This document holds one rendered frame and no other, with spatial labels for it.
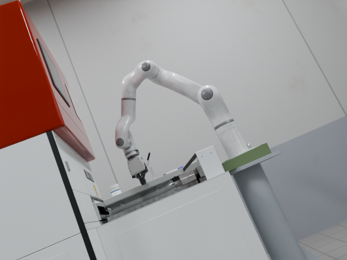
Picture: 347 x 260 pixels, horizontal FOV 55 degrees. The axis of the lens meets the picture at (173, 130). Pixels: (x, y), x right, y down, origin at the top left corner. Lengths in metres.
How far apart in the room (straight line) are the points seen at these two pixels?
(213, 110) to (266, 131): 1.75
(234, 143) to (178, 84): 0.46
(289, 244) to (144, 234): 0.74
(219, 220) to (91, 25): 2.99
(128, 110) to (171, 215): 0.76
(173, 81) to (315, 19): 2.44
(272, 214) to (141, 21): 2.74
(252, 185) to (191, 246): 0.48
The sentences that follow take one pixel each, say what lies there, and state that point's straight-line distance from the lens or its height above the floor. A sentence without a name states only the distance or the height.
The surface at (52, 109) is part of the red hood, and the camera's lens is 1.38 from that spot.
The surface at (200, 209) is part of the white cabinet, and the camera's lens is 1.48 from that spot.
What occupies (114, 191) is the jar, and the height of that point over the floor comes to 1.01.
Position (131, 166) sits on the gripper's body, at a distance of 1.96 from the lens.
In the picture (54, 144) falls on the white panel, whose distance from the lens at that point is 1.34.
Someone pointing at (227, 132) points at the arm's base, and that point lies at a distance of 1.79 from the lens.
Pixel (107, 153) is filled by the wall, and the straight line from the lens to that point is 3.50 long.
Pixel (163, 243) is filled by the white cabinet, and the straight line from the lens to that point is 1.47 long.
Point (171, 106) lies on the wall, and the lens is 3.49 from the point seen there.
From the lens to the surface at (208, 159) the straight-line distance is 1.57.
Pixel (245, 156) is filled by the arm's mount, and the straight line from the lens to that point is 1.70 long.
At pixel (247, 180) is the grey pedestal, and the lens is 1.76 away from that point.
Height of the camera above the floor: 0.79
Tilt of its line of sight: 11 degrees up
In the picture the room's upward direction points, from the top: 23 degrees counter-clockwise
